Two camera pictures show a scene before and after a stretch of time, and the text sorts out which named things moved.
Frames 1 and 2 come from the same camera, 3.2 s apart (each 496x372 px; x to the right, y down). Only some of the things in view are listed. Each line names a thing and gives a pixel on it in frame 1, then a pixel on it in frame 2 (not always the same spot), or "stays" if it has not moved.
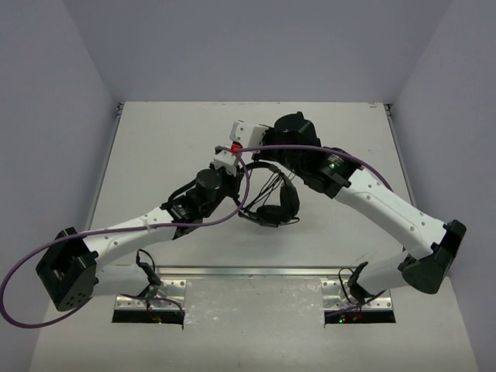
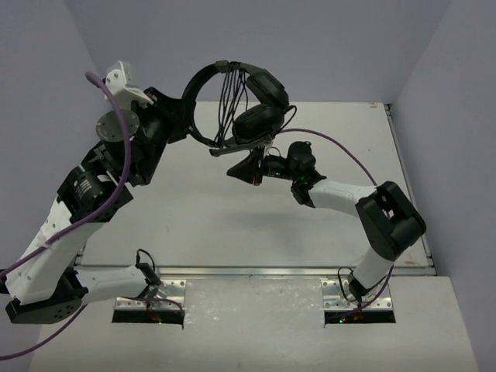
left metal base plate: x=168 y=294 stays
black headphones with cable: x=272 y=215 to x=253 y=107
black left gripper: x=235 y=180 to x=163 y=107
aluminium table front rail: x=251 y=271 stays
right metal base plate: x=336 y=296 stays
